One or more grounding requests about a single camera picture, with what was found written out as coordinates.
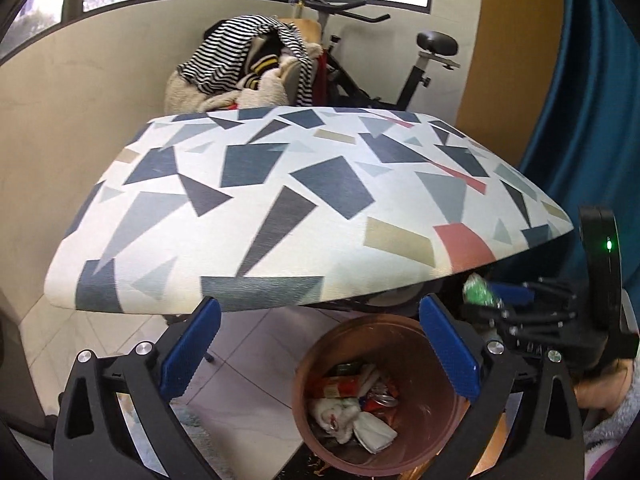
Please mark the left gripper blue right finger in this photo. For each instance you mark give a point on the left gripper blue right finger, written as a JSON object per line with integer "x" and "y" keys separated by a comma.
{"x": 455, "y": 356}

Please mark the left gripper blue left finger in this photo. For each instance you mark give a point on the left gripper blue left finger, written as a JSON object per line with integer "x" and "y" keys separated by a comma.
{"x": 184, "y": 346}

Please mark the green transparent snack bag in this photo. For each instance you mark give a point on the green transparent snack bag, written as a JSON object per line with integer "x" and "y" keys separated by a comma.
{"x": 477, "y": 291}

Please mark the red soda can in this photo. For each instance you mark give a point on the red soda can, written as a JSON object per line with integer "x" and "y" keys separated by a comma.
{"x": 378, "y": 398}

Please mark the white tissue bag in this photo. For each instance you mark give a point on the white tissue bag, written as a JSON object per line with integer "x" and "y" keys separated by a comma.
{"x": 372, "y": 433}

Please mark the small red box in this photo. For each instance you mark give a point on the small red box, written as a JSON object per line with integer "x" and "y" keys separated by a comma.
{"x": 341, "y": 387}

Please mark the brown plastic trash bin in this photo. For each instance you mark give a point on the brown plastic trash bin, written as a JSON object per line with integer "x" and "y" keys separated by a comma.
{"x": 380, "y": 348}

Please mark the person right hand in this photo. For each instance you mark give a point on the person right hand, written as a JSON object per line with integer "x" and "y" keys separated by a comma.
{"x": 607, "y": 391}

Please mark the blue curtain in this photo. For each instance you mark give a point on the blue curtain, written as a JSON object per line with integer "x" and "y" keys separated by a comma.
{"x": 585, "y": 146}

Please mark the geometric patterned table cover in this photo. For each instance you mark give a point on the geometric patterned table cover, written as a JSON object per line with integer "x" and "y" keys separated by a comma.
{"x": 290, "y": 206}

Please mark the striped black white shirt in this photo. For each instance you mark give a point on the striped black white shirt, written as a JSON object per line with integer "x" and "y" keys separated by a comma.
{"x": 218, "y": 64}

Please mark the beige armchair with clothes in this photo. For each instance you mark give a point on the beige armchair with clothes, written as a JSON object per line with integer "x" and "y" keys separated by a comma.
{"x": 272, "y": 77}

